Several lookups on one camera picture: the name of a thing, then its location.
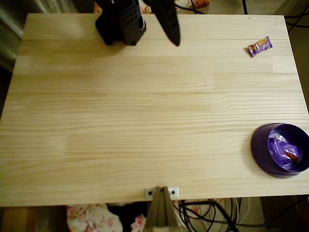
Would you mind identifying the purple orange candy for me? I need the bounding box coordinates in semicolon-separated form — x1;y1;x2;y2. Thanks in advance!
284;147;304;165
248;36;273;58
269;133;289;155

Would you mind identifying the purple plastic bowl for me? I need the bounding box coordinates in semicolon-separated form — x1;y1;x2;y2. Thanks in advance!
250;122;309;179

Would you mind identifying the floral patterned cloth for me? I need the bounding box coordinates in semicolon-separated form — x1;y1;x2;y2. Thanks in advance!
190;0;211;10
66;203;148;232

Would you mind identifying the grey pleated curtain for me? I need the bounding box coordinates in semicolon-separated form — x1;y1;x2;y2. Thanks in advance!
0;0;80;72

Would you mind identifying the black fabric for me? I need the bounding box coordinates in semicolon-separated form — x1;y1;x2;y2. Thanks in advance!
107;202;149;232

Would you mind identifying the white metal screwed bracket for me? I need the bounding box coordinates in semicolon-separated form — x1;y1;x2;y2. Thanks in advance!
144;186;180;201

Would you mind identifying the grey camera stand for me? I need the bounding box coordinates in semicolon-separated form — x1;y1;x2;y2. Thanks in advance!
144;186;181;232

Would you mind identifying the thick black cable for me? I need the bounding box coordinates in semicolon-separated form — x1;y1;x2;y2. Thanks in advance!
178;199;239;232

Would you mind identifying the white cable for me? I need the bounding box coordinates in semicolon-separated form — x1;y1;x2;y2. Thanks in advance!
230;197;251;229

